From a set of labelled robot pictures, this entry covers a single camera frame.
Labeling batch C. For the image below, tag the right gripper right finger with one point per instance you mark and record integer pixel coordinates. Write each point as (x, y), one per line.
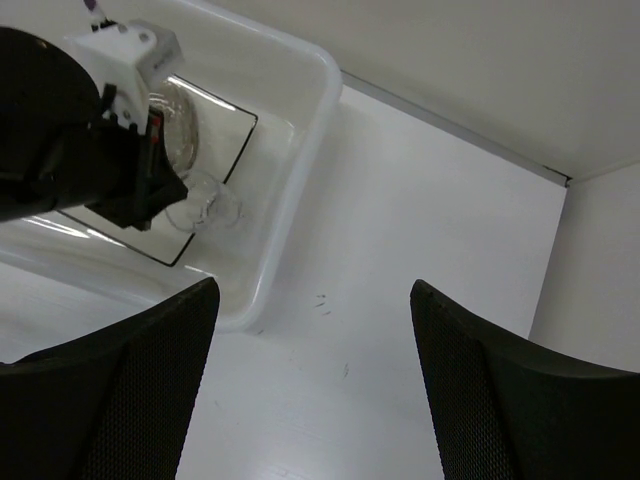
(503, 407)

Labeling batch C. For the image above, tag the square white plate black rim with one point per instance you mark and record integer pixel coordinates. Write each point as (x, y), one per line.
(224, 132)

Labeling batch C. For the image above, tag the clear plastic cup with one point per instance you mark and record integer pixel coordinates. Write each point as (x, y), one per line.
(209, 204)

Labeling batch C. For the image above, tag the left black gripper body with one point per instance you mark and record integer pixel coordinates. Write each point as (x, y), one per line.
(124, 177)

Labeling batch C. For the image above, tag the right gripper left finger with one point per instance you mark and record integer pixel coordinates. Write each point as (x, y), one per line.
(113, 404)

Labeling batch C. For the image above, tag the clear glass dish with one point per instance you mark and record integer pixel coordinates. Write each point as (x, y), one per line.
(181, 129)

